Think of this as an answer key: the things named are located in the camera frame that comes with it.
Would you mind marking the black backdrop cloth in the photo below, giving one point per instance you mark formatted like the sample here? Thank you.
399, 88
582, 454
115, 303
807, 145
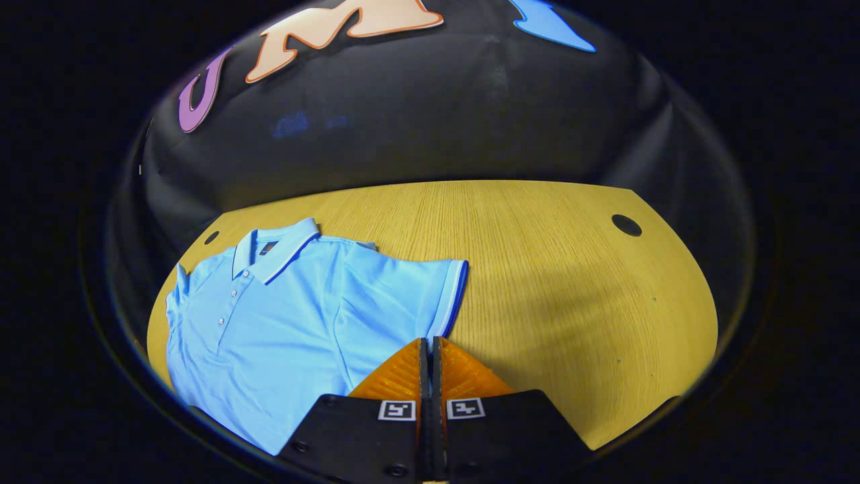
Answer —
437, 114

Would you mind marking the light blue polo T-shirt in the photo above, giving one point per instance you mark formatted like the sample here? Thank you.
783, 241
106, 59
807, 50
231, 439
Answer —
269, 323

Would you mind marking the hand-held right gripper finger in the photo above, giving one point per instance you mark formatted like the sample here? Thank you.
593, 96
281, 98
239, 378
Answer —
423, 403
437, 403

